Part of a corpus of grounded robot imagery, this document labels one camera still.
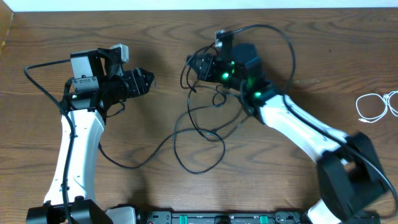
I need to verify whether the white usb cable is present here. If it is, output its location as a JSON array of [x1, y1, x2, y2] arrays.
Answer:
[[354, 90, 398, 123]]

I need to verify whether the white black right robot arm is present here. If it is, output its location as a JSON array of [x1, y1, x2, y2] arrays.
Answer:
[[186, 30, 391, 223]]

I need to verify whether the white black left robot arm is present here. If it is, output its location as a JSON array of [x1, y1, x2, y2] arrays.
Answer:
[[26, 44, 154, 223]]

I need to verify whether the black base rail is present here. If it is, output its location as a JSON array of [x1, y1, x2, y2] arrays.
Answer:
[[105, 203, 382, 224]]

